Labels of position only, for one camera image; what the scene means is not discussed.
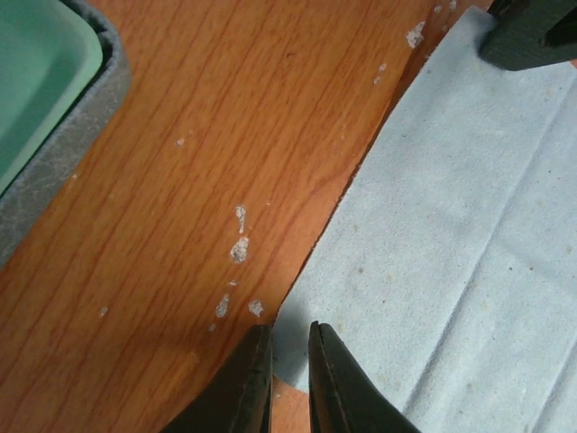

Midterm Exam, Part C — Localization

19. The light blue cleaning cloth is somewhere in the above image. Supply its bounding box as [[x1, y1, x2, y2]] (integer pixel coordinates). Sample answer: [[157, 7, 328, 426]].
[[274, 7, 576, 432]]

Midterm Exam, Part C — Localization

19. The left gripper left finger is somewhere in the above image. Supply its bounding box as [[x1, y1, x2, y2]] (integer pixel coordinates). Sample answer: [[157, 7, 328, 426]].
[[162, 325, 273, 433]]

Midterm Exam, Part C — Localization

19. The grey-green glasses case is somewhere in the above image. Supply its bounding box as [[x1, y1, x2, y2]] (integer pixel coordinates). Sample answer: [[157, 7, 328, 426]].
[[1, 1, 132, 263]]

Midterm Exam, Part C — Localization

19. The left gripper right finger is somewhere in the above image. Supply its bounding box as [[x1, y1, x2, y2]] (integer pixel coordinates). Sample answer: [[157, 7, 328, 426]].
[[308, 321, 417, 432]]

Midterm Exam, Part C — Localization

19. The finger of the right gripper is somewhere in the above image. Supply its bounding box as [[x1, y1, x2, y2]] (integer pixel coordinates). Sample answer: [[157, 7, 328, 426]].
[[479, 0, 576, 71]]

